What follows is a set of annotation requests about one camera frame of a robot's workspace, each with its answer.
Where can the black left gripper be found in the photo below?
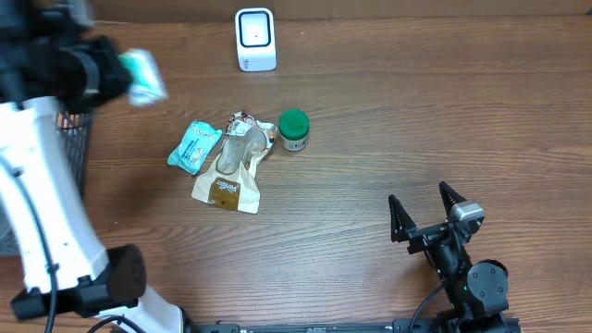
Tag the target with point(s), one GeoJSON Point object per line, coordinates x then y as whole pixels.
{"type": "Point", "coordinates": [122, 78]}

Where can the beige brown snack pouch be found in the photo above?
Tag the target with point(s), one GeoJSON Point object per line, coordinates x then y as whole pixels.
{"type": "Point", "coordinates": [230, 180]}

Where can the grey plastic basket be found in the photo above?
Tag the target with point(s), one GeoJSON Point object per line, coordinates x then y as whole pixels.
{"type": "Point", "coordinates": [74, 131]}

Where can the small teal white packet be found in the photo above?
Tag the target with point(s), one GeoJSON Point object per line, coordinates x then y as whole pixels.
{"type": "Point", "coordinates": [147, 86]}

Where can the green lid jar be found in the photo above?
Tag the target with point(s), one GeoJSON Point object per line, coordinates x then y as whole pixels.
{"type": "Point", "coordinates": [294, 128]}

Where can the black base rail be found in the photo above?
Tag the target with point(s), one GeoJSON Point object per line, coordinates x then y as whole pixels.
{"type": "Point", "coordinates": [396, 326]}

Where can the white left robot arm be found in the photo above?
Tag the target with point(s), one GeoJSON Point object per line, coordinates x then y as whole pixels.
{"type": "Point", "coordinates": [48, 65]}

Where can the white barcode scanner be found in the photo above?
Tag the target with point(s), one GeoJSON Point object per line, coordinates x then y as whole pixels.
{"type": "Point", "coordinates": [255, 39]}

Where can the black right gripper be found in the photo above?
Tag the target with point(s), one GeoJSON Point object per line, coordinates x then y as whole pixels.
{"type": "Point", "coordinates": [403, 224]}

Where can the teal tissue pack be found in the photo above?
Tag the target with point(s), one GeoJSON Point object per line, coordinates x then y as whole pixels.
{"type": "Point", "coordinates": [196, 144]}

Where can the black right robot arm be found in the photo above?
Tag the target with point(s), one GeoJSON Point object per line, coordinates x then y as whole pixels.
{"type": "Point", "coordinates": [477, 293]}

